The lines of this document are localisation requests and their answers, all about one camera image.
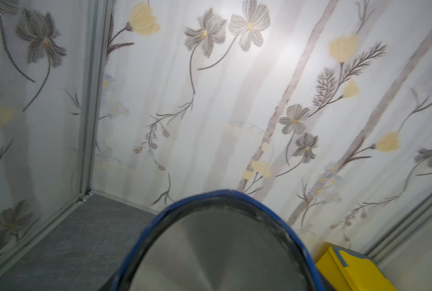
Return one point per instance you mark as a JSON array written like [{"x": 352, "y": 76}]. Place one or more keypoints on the blue thermos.
[{"x": 217, "y": 241}]

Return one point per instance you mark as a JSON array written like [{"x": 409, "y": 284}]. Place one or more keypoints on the yellow lidded box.
[{"x": 347, "y": 270}]

